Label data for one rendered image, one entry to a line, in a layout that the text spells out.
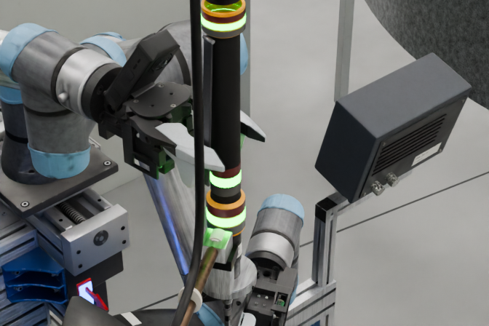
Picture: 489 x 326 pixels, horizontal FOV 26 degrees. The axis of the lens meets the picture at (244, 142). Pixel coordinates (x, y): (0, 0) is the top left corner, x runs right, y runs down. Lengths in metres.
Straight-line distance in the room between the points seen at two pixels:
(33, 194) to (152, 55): 0.98
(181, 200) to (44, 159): 0.38
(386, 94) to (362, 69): 2.41
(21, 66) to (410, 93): 0.89
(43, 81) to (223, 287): 0.32
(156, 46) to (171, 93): 0.08
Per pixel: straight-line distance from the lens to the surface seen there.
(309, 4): 4.81
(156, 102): 1.16
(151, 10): 3.46
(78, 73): 1.22
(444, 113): 2.00
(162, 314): 1.61
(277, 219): 1.70
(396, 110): 1.92
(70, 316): 1.26
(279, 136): 3.95
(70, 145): 1.33
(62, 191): 2.06
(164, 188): 1.66
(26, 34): 1.29
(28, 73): 1.27
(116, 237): 2.09
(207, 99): 1.07
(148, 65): 1.13
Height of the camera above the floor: 2.31
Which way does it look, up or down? 36 degrees down
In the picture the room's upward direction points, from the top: straight up
